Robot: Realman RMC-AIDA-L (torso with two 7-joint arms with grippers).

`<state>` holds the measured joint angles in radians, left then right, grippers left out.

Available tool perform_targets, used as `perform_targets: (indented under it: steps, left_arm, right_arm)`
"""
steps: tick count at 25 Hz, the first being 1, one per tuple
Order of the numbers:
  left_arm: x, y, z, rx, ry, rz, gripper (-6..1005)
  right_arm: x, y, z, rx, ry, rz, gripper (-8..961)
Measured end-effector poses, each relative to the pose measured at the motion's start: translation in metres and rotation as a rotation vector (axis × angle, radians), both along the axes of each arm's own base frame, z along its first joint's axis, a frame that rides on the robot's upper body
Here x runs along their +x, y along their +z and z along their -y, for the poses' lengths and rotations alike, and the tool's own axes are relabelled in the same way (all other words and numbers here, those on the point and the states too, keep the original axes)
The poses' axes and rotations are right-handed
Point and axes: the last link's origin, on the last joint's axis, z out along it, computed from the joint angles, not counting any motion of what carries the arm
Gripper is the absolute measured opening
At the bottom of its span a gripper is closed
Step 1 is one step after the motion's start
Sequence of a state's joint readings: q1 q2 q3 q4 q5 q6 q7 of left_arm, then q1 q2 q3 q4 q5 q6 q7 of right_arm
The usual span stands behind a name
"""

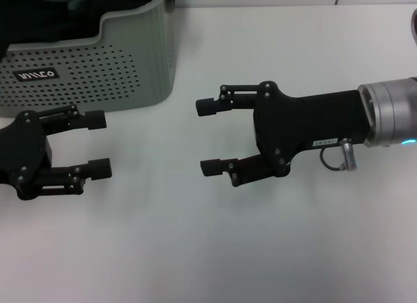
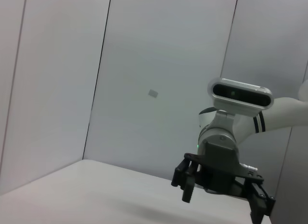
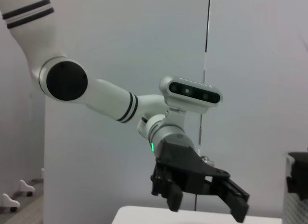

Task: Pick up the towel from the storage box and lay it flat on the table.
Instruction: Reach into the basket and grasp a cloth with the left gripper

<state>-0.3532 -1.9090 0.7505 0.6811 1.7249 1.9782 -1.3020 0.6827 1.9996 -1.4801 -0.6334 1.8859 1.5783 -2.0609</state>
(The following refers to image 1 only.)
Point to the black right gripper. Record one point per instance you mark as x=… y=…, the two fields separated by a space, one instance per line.
x=303 y=124

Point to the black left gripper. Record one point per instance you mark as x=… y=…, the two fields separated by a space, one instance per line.
x=26 y=143

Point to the green perforated plastic storage box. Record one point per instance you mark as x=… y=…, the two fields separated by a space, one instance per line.
x=97 y=78

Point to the dark cloth pile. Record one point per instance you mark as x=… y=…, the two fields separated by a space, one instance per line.
x=39 y=19

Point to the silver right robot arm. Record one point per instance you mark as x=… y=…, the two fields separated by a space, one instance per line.
x=391 y=114

